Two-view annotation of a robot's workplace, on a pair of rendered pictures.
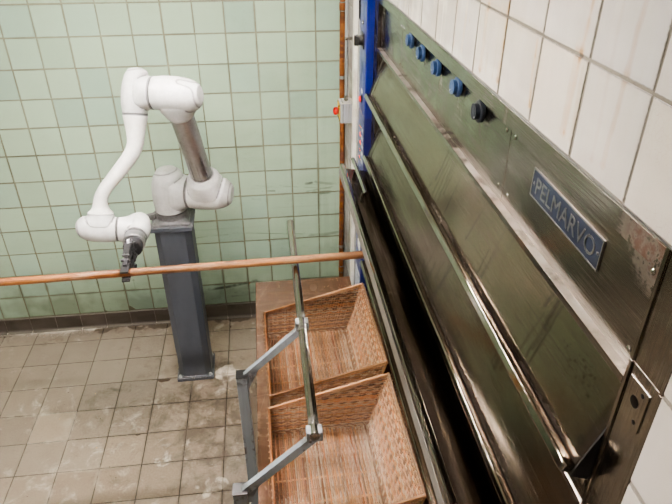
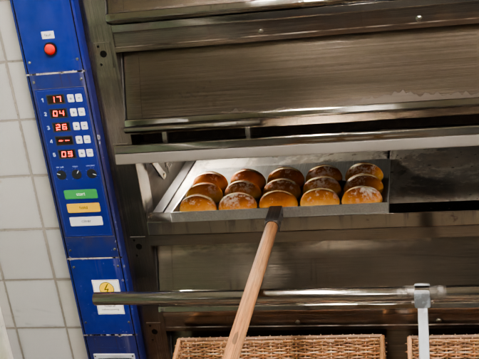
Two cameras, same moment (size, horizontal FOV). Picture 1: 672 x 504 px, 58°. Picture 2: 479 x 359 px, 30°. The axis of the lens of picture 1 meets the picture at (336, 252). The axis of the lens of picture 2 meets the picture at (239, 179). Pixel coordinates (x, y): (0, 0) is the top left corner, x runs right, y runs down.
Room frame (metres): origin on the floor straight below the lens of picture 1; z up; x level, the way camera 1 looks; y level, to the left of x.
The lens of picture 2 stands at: (1.39, 1.75, 2.09)
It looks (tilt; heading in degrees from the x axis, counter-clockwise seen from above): 21 degrees down; 290
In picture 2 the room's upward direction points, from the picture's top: 8 degrees counter-clockwise
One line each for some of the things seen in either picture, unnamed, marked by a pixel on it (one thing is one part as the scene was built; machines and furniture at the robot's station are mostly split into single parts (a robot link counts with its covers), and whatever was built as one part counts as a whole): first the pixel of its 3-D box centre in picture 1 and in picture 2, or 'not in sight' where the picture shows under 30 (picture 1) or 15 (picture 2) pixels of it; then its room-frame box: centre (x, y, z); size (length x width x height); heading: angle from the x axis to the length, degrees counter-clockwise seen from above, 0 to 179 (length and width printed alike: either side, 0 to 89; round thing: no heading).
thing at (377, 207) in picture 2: not in sight; (285, 184); (2.05, -0.37, 1.19); 0.55 x 0.36 x 0.03; 8
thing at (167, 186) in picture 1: (170, 188); not in sight; (2.67, 0.81, 1.17); 0.18 x 0.16 x 0.22; 84
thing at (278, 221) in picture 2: not in sight; (274, 219); (2.02, -0.15, 1.20); 0.09 x 0.04 x 0.03; 98
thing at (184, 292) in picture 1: (185, 299); not in sight; (2.67, 0.82, 0.50); 0.21 x 0.21 x 1.00; 8
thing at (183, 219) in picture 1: (168, 214); not in sight; (2.67, 0.84, 1.03); 0.22 x 0.18 x 0.06; 98
